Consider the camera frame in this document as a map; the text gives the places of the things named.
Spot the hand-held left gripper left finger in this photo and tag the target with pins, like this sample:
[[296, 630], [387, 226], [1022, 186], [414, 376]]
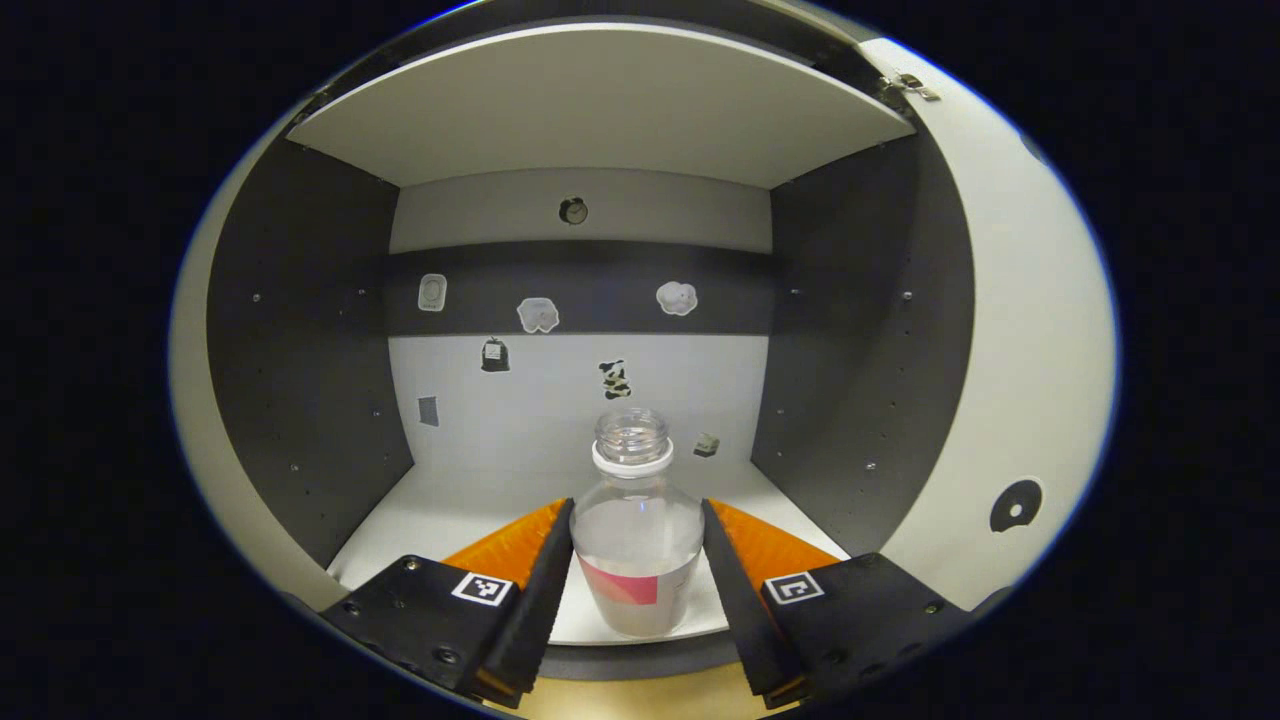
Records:
[[535, 610]]

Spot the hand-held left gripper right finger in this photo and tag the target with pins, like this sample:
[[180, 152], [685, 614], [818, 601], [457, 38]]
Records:
[[745, 610]]

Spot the metal door hinge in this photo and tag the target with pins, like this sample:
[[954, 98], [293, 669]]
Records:
[[905, 88]]

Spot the white and grey cabinet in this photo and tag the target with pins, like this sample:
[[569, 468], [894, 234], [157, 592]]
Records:
[[300, 350]]

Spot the white cabinet shelf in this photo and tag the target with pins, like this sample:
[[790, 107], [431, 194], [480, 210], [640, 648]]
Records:
[[600, 100]]

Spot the clear bottle with pink label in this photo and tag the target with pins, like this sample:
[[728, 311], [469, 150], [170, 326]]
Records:
[[635, 540]]

